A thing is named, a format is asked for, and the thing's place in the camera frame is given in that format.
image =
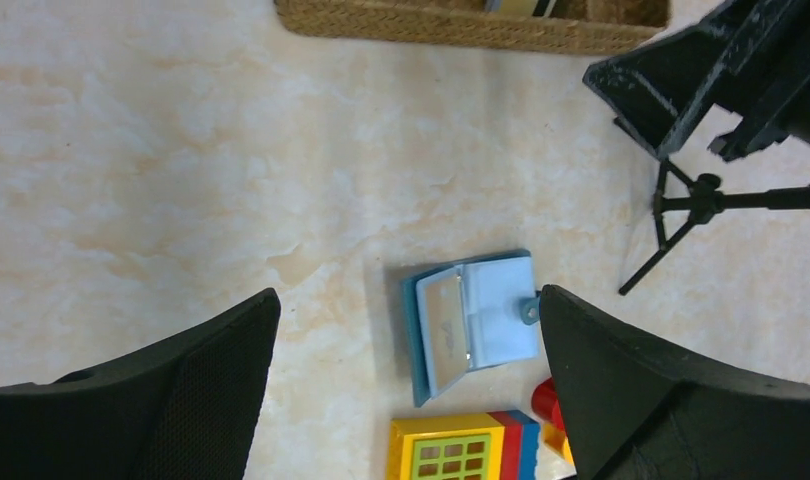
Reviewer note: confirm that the red rounded toy block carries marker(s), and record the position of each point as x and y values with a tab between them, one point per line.
544	403

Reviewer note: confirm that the blue leather card holder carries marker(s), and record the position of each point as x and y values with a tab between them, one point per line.
501	309

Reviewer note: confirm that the woven wicker tray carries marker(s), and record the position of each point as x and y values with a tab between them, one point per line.
595	28

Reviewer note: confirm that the blue toy block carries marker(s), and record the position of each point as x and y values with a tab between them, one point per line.
529	447

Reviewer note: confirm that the black tripod mic stand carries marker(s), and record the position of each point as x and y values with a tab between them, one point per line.
704	201

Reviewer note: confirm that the yellow window toy block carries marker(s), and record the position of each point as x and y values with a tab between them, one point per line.
467	446

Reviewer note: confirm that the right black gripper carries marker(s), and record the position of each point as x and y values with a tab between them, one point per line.
748	57

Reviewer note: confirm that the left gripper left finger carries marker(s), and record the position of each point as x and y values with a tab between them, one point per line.
185	407

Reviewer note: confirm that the gold credit card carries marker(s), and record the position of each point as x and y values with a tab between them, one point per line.
444	330

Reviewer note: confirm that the yellow round toy block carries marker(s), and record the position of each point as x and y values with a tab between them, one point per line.
557	441

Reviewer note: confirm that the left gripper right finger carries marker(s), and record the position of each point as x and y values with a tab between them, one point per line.
636	406

